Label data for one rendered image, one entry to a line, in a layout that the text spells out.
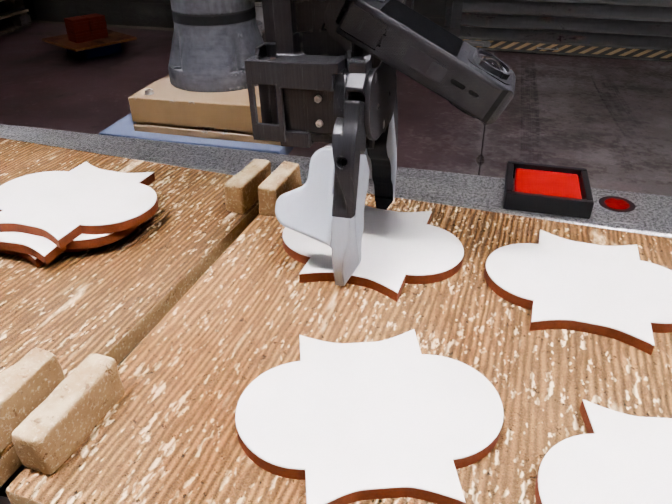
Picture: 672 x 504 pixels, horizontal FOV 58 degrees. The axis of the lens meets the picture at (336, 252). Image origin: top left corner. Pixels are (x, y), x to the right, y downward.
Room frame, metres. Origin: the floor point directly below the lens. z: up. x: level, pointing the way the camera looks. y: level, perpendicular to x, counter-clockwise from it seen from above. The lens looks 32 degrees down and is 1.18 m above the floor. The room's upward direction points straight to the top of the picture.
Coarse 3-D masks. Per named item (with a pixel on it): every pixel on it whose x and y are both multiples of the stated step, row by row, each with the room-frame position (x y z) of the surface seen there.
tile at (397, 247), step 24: (384, 216) 0.42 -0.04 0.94; (408, 216) 0.42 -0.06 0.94; (288, 240) 0.39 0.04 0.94; (312, 240) 0.39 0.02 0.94; (384, 240) 0.39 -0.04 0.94; (408, 240) 0.39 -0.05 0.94; (432, 240) 0.39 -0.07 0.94; (456, 240) 0.39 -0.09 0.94; (312, 264) 0.35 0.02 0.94; (360, 264) 0.35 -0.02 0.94; (384, 264) 0.35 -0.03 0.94; (408, 264) 0.35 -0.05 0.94; (432, 264) 0.35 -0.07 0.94; (456, 264) 0.36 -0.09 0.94; (384, 288) 0.33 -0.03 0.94
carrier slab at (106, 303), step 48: (0, 144) 0.60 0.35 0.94; (192, 192) 0.48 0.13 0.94; (144, 240) 0.40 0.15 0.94; (192, 240) 0.40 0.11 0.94; (0, 288) 0.34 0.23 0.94; (48, 288) 0.34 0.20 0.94; (96, 288) 0.34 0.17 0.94; (144, 288) 0.34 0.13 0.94; (0, 336) 0.29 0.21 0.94; (48, 336) 0.29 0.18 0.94; (96, 336) 0.29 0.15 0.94; (144, 336) 0.30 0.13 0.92; (0, 480) 0.19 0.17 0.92
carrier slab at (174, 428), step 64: (256, 256) 0.38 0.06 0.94; (640, 256) 0.38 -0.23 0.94; (192, 320) 0.30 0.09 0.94; (256, 320) 0.30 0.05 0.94; (320, 320) 0.30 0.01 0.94; (384, 320) 0.30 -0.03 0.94; (448, 320) 0.30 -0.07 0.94; (512, 320) 0.30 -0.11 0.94; (128, 384) 0.25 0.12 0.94; (192, 384) 0.25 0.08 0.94; (512, 384) 0.25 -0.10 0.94; (576, 384) 0.25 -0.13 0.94; (640, 384) 0.25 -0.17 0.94; (128, 448) 0.20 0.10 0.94; (192, 448) 0.20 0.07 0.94; (512, 448) 0.20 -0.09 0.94
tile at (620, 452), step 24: (600, 408) 0.22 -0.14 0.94; (600, 432) 0.20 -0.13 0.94; (624, 432) 0.20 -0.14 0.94; (648, 432) 0.20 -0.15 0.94; (552, 456) 0.19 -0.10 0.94; (576, 456) 0.19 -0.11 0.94; (600, 456) 0.19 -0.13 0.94; (624, 456) 0.19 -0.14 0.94; (648, 456) 0.19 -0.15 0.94; (552, 480) 0.18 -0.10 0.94; (576, 480) 0.18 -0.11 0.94; (600, 480) 0.18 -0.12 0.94; (624, 480) 0.18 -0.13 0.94; (648, 480) 0.18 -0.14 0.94
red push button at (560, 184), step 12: (516, 168) 0.55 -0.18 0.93; (516, 180) 0.52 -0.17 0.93; (528, 180) 0.52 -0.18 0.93; (540, 180) 0.52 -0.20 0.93; (552, 180) 0.52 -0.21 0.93; (564, 180) 0.52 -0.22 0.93; (576, 180) 0.52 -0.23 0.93; (528, 192) 0.50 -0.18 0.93; (540, 192) 0.50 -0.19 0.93; (552, 192) 0.50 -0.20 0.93; (564, 192) 0.50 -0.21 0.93; (576, 192) 0.50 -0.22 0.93
